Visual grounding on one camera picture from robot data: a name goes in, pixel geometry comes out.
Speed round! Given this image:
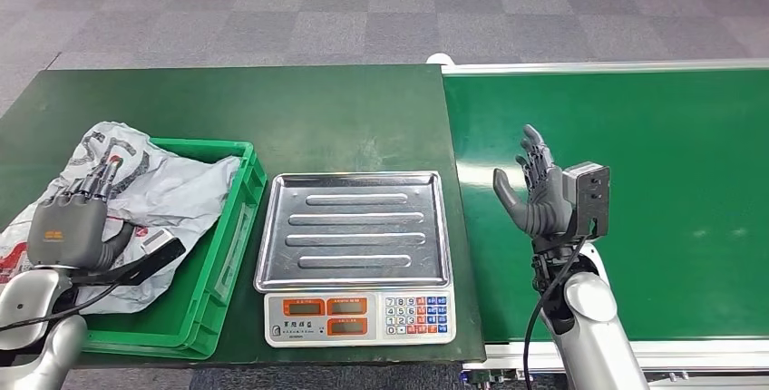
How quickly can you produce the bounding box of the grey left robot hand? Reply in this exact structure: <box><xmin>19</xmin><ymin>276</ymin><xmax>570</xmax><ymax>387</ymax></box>
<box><xmin>26</xmin><ymin>155</ymin><xmax>137</xmax><ymax>272</ymax></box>

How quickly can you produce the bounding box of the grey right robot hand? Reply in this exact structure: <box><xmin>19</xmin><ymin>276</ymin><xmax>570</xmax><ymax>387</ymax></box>
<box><xmin>492</xmin><ymin>123</ymin><xmax>572</xmax><ymax>240</ymax></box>

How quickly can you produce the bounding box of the grey plastic mailer package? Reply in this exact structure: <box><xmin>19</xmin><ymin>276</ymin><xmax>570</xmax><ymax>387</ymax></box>
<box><xmin>0</xmin><ymin>122</ymin><xmax>241</xmax><ymax>317</ymax></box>

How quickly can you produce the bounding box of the green conveyor belt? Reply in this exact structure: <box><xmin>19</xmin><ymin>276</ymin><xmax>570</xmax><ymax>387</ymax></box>
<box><xmin>443</xmin><ymin>59</ymin><xmax>769</xmax><ymax>390</ymax></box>

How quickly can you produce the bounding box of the green plastic crate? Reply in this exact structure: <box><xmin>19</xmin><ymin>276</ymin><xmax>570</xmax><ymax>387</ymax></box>
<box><xmin>78</xmin><ymin>137</ymin><xmax>268</xmax><ymax>361</ymax></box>

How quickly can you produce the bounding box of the white scale with steel tray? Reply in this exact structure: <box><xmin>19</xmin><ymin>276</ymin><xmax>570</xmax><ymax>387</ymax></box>
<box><xmin>253</xmin><ymin>171</ymin><xmax>458</xmax><ymax>349</ymax></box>

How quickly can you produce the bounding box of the dark green work table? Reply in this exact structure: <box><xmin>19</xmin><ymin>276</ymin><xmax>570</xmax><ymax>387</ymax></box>
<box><xmin>0</xmin><ymin>64</ymin><xmax>487</xmax><ymax>369</ymax></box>

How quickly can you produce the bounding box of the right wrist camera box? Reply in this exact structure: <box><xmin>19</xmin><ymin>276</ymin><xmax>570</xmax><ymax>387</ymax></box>
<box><xmin>561</xmin><ymin>161</ymin><xmax>611</xmax><ymax>241</ymax></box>

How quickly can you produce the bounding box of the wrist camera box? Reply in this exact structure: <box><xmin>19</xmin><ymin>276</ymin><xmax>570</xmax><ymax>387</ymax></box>
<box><xmin>561</xmin><ymin>161</ymin><xmax>611</xmax><ymax>241</ymax></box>
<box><xmin>74</xmin><ymin>228</ymin><xmax>188</xmax><ymax>288</ymax></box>

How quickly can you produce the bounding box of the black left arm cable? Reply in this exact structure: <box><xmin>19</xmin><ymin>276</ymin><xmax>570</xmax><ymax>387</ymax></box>
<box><xmin>0</xmin><ymin>281</ymin><xmax>122</xmax><ymax>335</ymax></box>

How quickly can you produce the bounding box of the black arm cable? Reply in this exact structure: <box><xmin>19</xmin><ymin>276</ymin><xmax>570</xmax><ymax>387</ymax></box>
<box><xmin>523</xmin><ymin>237</ymin><xmax>587</xmax><ymax>390</ymax></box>
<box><xmin>0</xmin><ymin>281</ymin><xmax>122</xmax><ymax>335</ymax></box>

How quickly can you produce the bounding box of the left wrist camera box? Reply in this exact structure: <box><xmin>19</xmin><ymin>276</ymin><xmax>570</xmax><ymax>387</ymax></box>
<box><xmin>74</xmin><ymin>228</ymin><xmax>188</xmax><ymax>288</ymax></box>

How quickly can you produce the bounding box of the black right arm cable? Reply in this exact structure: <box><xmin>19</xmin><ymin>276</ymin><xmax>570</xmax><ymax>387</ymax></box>
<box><xmin>523</xmin><ymin>237</ymin><xmax>587</xmax><ymax>390</ymax></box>

